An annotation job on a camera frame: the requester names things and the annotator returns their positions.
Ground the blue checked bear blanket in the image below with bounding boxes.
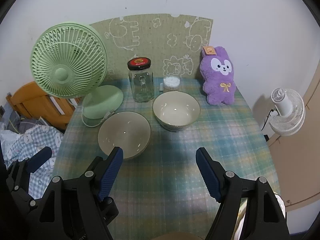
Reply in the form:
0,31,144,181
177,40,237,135
1,122,63,199

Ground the green desk fan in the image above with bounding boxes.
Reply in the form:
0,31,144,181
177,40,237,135
30,22,124,124

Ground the white fan power cable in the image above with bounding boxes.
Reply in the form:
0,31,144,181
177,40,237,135
81,104,117,129

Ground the cotton swab container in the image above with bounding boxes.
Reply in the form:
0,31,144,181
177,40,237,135
163,76,181,92

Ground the plaid tablecloth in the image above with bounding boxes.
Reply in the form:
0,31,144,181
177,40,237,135
49,76,282,240

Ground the glass jar with dark lid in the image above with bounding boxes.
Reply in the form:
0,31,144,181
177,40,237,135
127,57,154,102

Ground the white clip fan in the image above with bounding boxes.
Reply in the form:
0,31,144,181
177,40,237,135
261,88,305,137

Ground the large grey-green bowl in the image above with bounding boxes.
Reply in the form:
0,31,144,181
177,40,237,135
98,112,151,160

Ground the purple plush rabbit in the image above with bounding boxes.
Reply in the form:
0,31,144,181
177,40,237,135
200,46,236,105

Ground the wooden bed headboard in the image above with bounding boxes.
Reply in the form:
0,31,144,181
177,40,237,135
6,81,75,130

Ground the grey striped pillow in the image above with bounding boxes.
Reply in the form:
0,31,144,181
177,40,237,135
1,106,50,134

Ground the green cartoon wall mat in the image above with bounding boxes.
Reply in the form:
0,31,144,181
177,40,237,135
91,14,213,81

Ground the cream bowl with blue flowers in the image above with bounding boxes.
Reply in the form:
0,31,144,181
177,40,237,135
152,91,201,132

